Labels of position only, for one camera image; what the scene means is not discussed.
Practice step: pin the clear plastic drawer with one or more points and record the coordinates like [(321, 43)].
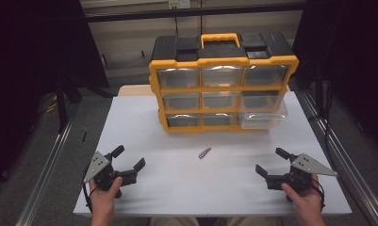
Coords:
[(263, 120)]

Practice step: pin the small black floor piece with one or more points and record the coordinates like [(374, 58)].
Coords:
[(84, 137)]

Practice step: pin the black curtain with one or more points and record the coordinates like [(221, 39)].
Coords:
[(350, 56), (26, 62)]

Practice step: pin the person's beige trouser leg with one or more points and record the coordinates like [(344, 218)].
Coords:
[(252, 222), (174, 222)]

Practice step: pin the white wall outlet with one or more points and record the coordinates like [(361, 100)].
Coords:
[(179, 3)]

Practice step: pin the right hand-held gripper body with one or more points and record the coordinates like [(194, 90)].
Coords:
[(299, 175)]

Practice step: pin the set of clear drawers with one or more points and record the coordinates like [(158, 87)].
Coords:
[(181, 78)]

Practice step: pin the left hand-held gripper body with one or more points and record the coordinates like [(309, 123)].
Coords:
[(106, 171)]

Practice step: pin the small metal bit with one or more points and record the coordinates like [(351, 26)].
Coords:
[(205, 153)]

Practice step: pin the yellow and black drawer cabinet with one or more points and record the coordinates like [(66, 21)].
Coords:
[(219, 59)]

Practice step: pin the black horizontal bar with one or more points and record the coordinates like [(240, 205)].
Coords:
[(193, 12)]

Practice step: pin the person's left hand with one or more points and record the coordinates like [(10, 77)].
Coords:
[(103, 201)]

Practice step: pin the person's right hand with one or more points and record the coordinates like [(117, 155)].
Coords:
[(306, 204)]

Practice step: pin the black metal stand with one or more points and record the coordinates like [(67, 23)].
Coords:
[(61, 106)]

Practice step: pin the aluminium floor rail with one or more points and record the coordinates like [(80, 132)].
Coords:
[(350, 169), (45, 175)]

